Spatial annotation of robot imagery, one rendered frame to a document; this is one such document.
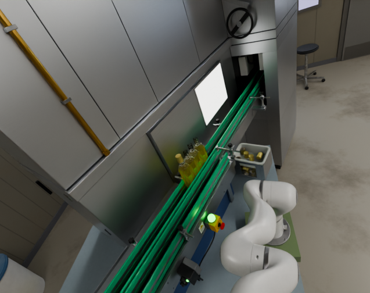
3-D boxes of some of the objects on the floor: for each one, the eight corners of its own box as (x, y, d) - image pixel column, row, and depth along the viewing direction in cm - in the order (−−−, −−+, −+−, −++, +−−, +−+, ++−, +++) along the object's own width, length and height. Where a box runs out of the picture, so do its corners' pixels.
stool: (313, 71, 381) (315, 38, 345) (329, 84, 338) (333, 46, 301) (282, 80, 393) (281, 48, 357) (294, 93, 350) (294, 59, 313)
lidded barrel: (27, 273, 252) (-16, 253, 217) (56, 272, 239) (15, 252, 204) (-3, 323, 217) (-60, 309, 182) (29, 325, 204) (-25, 311, 169)
